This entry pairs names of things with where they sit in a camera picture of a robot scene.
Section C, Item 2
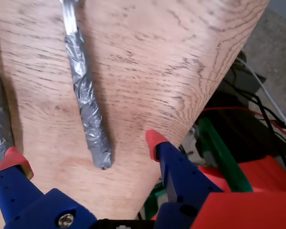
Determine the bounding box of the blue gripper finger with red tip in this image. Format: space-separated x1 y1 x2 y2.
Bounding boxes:
0 146 98 229
145 129 224 229

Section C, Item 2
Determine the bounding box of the metal fork gray taped handle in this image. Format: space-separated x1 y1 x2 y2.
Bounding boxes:
59 0 113 170

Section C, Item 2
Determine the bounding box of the red wrist camera mount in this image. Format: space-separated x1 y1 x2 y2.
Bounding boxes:
190 190 286 229

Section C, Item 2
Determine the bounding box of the red wire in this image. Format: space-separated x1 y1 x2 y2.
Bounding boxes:
203 106 286 142

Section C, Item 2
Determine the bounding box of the metal knife gray taped handle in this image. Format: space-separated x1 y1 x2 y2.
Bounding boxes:
0 75 15 167

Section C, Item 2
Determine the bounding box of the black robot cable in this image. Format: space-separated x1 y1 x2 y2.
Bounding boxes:
228 83 286 189

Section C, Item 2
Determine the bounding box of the white cable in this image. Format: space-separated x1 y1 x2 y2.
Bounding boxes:
235 57 286 139

